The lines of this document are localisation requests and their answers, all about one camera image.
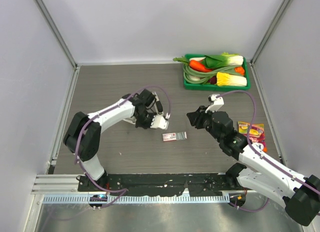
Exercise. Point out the green long beans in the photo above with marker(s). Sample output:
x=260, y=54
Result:
x=195, y=77

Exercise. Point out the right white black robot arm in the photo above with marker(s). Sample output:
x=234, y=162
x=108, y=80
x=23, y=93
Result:
x=297, y=194

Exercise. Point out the white green bok choy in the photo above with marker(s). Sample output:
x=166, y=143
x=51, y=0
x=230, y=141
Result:
x=223, y=60

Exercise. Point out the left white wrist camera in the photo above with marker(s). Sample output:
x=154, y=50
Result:
x=159, y=122

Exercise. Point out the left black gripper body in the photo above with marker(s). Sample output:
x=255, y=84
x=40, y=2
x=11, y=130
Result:
x=145, y=120

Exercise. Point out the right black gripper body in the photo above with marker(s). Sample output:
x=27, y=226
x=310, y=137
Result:
x=203, y=119

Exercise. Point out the small orange carrot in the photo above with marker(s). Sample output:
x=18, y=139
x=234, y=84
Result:
x=240, y=70

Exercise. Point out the yellow napa cabbage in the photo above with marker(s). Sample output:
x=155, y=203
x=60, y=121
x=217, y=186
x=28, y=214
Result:
x=225, y=79

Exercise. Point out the white slotted cable duct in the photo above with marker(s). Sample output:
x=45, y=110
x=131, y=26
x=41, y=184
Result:
x=185, y=198

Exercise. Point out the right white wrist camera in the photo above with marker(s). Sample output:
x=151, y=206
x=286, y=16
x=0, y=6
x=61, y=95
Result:
x=216, y=102

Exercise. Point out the aluminium front rail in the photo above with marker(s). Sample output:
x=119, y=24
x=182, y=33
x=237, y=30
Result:
x=59, y=184

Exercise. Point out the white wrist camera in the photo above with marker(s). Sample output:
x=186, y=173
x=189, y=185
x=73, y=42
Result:
x=216, y=102
x=159, y=122

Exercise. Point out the green plastic tray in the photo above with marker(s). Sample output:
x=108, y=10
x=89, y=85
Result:
x=212, y=83

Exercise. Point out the orange candy bag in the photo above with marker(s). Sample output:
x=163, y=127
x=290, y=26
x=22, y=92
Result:
x=256, y=134

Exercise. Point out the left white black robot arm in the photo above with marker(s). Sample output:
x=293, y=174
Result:
x=83, y=135

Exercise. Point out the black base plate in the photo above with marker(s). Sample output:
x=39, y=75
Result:
x=169, y=185

